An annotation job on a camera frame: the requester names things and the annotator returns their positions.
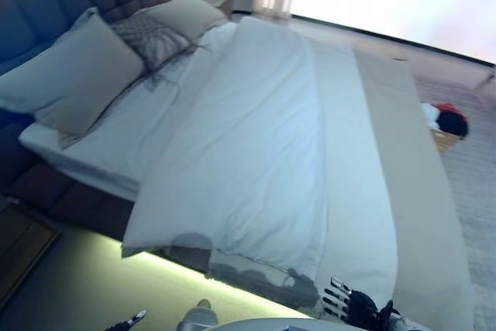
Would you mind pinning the red garment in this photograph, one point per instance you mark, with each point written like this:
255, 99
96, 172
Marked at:
445, 106

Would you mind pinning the grey area rug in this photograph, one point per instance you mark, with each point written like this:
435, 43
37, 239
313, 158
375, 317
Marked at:
476, 191

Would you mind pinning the white garment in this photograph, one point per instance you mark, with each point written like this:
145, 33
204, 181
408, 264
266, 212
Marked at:
429, 114

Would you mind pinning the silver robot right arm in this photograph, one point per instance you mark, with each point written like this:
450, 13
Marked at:
391, 317

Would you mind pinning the white duvet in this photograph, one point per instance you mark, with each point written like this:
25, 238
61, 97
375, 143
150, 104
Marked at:
240, 152

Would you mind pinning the black garment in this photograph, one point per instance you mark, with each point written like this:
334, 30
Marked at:
453, 123

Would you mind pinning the white fitted mattress sheet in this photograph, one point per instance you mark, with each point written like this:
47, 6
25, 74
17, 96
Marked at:
128, 145

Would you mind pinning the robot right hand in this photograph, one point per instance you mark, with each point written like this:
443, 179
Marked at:
360, 305

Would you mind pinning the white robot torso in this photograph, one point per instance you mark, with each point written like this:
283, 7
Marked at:
290, 326

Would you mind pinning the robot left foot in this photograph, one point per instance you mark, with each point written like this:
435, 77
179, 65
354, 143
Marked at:
204, 303

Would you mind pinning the large beige pillow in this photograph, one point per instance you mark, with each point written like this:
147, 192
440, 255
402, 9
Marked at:
186, 17
77, 63

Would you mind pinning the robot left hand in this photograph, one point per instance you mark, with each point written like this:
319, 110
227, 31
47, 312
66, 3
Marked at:
128, 321

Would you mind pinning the patterned fringed cushion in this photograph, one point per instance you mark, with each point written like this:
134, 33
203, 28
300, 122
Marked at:
149, 34

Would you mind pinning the silver robot left leg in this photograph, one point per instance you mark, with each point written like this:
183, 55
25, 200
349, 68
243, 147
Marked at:
197, 315

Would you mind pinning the upholstered bed base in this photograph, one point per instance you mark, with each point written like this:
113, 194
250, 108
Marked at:
77, 207

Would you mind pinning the white under blanket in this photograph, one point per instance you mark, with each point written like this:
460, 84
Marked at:
356, 191

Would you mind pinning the beige bed runner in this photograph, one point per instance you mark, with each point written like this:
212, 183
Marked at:
426, 211

